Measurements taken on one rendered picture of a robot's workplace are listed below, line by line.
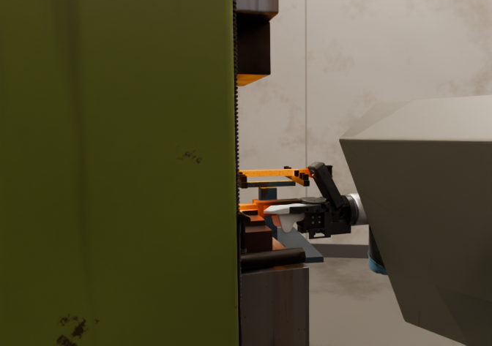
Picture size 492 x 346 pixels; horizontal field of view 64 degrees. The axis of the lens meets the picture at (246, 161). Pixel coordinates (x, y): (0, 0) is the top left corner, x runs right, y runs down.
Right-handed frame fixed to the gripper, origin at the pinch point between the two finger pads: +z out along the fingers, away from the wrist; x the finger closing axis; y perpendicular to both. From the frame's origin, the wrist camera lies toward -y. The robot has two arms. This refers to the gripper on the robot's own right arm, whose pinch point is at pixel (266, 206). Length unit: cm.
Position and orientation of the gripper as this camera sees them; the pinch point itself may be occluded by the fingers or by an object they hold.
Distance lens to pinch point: 88.1
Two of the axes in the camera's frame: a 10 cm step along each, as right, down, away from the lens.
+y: 0.2, 10.0, 0.9
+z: -9.7, 0.4, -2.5
